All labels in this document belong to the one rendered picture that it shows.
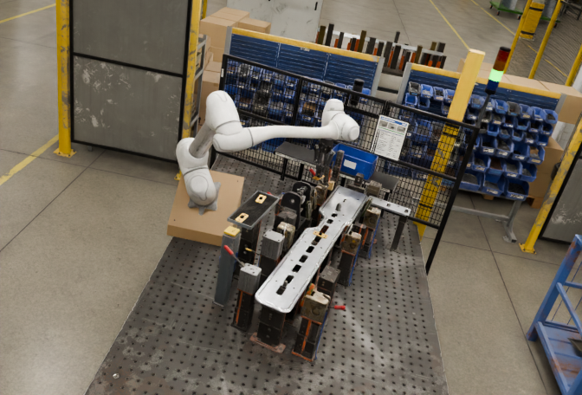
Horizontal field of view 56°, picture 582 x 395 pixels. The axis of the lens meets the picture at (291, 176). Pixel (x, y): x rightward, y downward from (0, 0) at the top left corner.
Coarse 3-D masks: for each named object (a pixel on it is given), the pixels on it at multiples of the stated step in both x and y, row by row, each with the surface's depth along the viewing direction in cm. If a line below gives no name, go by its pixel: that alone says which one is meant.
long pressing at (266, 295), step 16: (336, 192) 359; (352, 192) 363; (320, 208) 337; (352, 208) 345; (320, 224) 320; (336, 224) 323; (304, 240) 303; (320, 240) 306; (336, 240) 310; (288, 256) 286; (320, 256) 291; (272, 272) 272; (288, 272) 275; (304, 272) 277; (272, 288) 261; (288, 288) 263; (304, 288) 266; (272, 304) 251; (288, 304) 253
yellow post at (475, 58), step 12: (468, 60) 345; (480, 60) 343; (468, 72) 348; (468, 84) 351; (456, 96) 356; (468, 96) 354; (456, 108) 359; (456, 132) 365; (432, 168) 381; (420, 204) 394; (420, 216) 397; (420, 228) 401; (420, 240) 405
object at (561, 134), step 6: (576, 78) 668; (576, 84) 665; (558, 126) 690; (564, 126) 680; (570, 126) 681; (558, 132) 687; (564, 132) 685; (570, 132) 684; (558, 138) 689; (564, 138) 688; (564, 144) 691
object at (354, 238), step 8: (352, 232) 310; (344, 240) 310; (352, 240) 308; (344, 248) 312; (352, 248) 310; (344, 256) 314; (352, 256) 312; (344, 264) 316; (344, 272) 318; (344, 280) 322
